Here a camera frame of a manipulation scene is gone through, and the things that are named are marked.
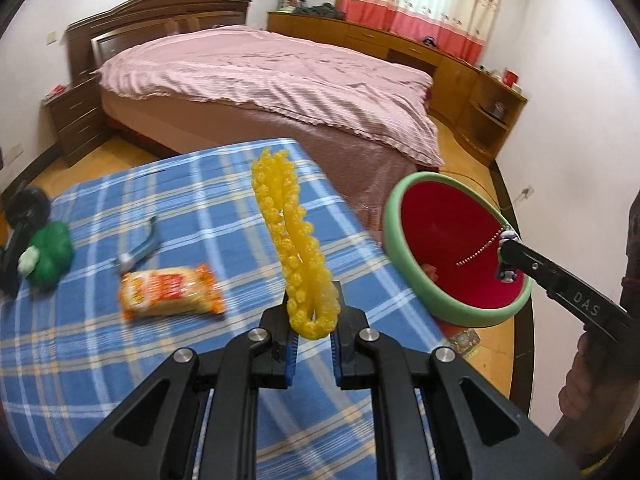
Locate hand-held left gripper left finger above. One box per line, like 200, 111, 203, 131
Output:
55, 305, 301, 480

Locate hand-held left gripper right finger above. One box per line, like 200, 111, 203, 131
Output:
327, 281, 583, 480

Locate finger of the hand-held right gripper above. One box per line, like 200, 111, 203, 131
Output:
500, 240, 557, 295

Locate small figure keychain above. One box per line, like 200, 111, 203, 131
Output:
455, 226, 521, 285

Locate red bin with green rim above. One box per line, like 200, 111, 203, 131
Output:
384, 172, 532, 330

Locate yellow foam net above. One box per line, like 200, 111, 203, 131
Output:
251, 146, 341, 342

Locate person's right hand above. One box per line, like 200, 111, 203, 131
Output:
557, 331, 633, 432

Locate printed packet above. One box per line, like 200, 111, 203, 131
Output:
447, 330, 483, 356

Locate orange snack packet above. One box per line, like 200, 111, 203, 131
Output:
120, 262, 227, 322

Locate blue-grey scoop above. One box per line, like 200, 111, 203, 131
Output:
116, 216, 163, 276

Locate long low wooden cabinet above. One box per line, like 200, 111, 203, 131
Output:
266, 10, 529, 161

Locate green clover-shaped container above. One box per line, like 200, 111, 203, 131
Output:
19, 221, 76, 288

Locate white and red curtain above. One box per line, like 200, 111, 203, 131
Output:
336, 0, 503, 66

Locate pink bedspread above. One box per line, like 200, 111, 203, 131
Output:
97, 27, 446, 168

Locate dark wooden nightstand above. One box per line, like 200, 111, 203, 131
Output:
41, 80, 108, 168

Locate dark folded clothes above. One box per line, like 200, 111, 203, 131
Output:
295, 4, 346, 20

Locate dark wooden bed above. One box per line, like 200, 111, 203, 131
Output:
66, 0, 446, 226

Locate black suction mount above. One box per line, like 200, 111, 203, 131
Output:
0, 187, 51, 298

